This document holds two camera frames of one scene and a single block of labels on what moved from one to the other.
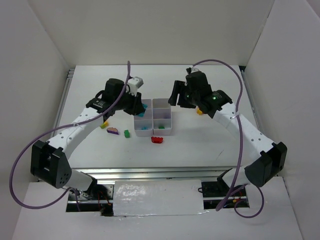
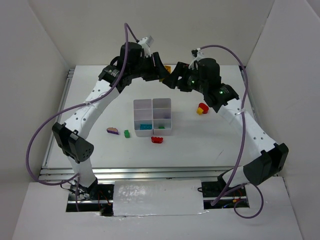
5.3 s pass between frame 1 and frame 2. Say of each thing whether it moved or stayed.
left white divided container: stayed
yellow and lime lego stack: moved
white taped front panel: stayed
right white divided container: stayed
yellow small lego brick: stayed
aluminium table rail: stayed
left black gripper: moved
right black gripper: moved
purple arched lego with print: stayed
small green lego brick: stayed
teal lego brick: moved
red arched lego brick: stayed
